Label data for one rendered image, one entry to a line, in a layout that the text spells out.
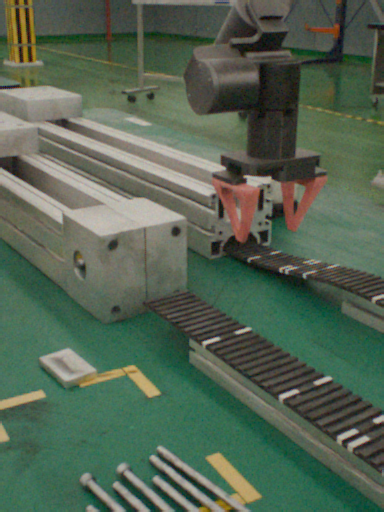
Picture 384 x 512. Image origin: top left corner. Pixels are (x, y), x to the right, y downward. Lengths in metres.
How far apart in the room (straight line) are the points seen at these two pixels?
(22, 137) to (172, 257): 0.41
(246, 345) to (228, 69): 0.30
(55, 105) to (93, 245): 0.69
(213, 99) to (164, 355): 0.26
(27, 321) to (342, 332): 0.32
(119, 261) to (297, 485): 0.30
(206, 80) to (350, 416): 0.38
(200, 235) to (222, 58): 0.23
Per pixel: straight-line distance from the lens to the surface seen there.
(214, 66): 0.74
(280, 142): 0.79
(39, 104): 1.34
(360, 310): 0.73
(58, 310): 0.75
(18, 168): 1.07
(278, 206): 1.03
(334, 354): 0.66
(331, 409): 0.52
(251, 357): 0.58
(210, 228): 0.86
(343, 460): 0.52
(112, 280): 0.69
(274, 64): 0.77
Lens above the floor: 1.10
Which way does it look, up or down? 21 degrees down
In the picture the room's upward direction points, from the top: straight up
